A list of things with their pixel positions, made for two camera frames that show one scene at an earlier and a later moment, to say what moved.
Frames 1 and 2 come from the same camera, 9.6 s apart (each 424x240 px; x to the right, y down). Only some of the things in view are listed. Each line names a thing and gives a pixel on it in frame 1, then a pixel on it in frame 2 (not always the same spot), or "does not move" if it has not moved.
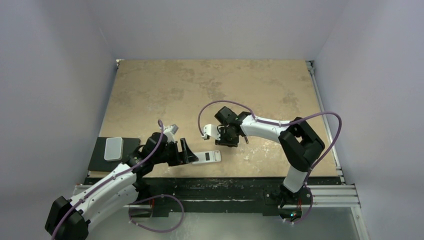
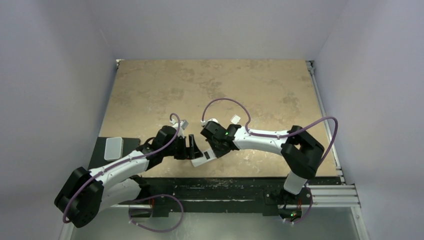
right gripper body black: x=226 y=138 → x=213 y=144
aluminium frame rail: x=343 y=195 does not move
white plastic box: x=113 y=149 does not move
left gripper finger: x=187 y=151 → x=192 y=142
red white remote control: x=208 y=156 does not move
